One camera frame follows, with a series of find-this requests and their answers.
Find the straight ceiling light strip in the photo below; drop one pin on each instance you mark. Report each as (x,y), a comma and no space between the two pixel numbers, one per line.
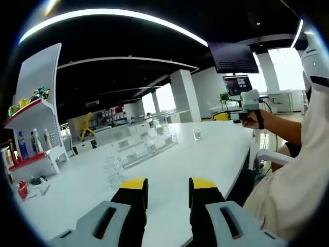
(297,32)

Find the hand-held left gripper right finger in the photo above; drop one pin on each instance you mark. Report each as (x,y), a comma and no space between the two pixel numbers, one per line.
(216,223)

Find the person in beige shirt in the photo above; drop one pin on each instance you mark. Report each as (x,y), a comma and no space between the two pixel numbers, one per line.
(295,193)

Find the storage shelf with boxes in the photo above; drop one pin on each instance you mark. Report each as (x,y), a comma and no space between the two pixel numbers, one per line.
(113,114)

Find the small computer monitor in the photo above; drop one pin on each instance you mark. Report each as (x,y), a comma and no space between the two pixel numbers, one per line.
(235,86)

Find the white chair armrest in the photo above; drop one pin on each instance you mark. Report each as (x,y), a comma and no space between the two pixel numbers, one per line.
(272,155)

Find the white display shelf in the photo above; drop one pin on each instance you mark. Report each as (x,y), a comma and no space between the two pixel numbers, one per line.
(38,77)

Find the row of snack bags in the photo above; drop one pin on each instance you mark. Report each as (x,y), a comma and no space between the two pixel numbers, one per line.
(23,103)

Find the small dark object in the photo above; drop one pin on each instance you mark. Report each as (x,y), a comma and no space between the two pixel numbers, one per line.
(38,180)

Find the curved ceiling light strip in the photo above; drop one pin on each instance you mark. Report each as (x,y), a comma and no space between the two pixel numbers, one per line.
(108,12)

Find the person's dark trousers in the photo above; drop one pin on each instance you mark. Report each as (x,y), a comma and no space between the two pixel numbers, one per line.
(246,185)

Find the person's right hand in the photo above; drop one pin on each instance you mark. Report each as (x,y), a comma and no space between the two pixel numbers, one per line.
(252,122)

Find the row of drink bottles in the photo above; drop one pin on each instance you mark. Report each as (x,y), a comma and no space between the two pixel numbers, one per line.
(36,142)

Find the ceiling air vent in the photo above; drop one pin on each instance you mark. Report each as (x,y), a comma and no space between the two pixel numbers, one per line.
(92,103)

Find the white wearable device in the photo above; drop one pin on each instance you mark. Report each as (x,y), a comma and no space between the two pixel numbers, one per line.
(316,61)

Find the red container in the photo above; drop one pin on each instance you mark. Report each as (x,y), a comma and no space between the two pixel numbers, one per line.
(22,190)

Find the large dark monitor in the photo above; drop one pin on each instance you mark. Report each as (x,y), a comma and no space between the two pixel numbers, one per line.
(234,57)

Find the green potted plant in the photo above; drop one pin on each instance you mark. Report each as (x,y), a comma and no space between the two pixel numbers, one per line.
(224,97)

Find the clear acrylic reagent rack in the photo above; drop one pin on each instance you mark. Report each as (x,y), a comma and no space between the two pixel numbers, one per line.
(138,154)

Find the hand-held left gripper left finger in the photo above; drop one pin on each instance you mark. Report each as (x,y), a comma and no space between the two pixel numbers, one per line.
(115,223)

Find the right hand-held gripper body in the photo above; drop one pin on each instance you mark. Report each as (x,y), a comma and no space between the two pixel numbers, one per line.
(249,100)

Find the yellow figure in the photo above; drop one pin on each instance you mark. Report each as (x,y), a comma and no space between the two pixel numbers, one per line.
(88,126)

